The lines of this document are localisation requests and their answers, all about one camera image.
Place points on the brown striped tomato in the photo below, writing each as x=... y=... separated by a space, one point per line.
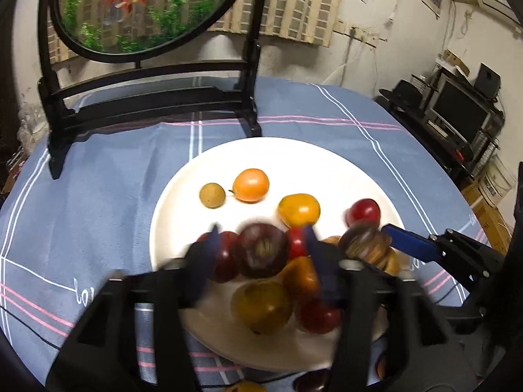
x=363 y=243

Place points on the large dark purple tomato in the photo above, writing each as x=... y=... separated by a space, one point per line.
x=261 y=255

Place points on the round goldfish screen black stand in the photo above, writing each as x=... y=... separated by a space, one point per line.
x=163 y=16

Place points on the blue plaid tablecloth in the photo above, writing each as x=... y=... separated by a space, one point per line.
x=122 y=163

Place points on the yellow-orange tomato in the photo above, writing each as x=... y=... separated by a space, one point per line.
x=245 y=387

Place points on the yellow tomato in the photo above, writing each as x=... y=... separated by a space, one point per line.
x=299 y=210

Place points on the grey monitor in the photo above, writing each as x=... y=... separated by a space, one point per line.
x=457 y=110

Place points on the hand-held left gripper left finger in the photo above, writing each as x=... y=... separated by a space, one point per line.
x=204 y=265

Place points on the clear plastic bag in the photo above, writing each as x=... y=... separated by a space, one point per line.
x=30 y=122

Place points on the black speaker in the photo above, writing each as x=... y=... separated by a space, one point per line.
x=488 y=79

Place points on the pale orange cherry tomato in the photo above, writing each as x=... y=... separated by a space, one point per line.
x=331 y=240
x=212 y=195

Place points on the small cardboard box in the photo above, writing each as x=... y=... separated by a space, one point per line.
x=455 y=61

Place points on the white round plate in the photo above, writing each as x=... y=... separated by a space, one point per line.
x=265 y=159

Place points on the large yellow-green tomato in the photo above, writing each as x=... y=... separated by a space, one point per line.
x=261 y=306

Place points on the black media stand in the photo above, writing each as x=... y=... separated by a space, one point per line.
x=402 y=94

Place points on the beige checked curtain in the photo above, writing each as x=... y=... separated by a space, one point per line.
x=302 y=4

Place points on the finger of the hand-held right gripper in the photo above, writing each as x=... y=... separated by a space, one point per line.
x=408 y=243

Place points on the tan longan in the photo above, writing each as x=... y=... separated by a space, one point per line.
x=393 y=262

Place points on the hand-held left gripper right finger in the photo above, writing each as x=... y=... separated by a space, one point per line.
x=322 y=269

